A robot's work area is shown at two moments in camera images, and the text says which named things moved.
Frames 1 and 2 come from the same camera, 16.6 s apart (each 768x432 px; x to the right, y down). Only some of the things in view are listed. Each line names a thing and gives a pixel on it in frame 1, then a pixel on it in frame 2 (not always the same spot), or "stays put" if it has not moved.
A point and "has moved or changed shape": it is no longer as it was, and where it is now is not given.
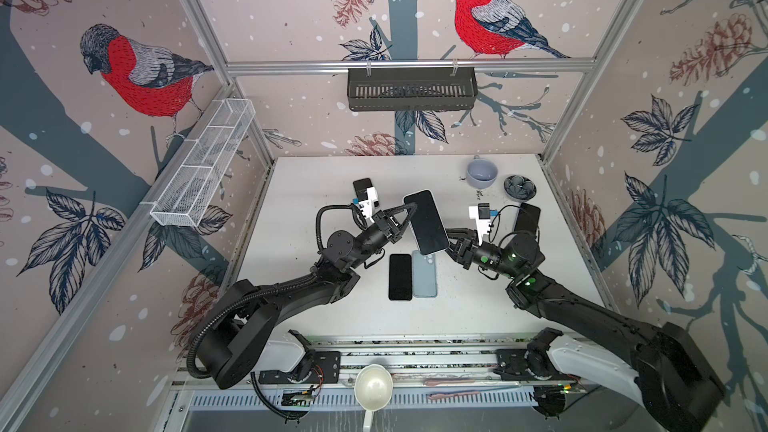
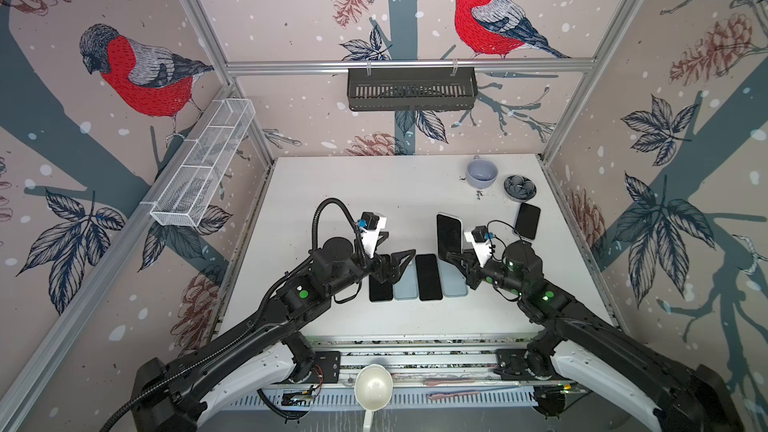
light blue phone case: (424, 275) → (406, 289)
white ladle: (373, 389) stays put
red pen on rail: (451, 395) stays put
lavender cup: (481, 173) stays put
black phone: (400, 281) has moved or changed shape
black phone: (426, 223) → (428, 278)
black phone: (528, 218) stays put
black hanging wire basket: (412, 89) stays put
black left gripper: (385, 225) → (392, 270)
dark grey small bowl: (520, 188) stays put
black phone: (360, 187) → (449, 235)
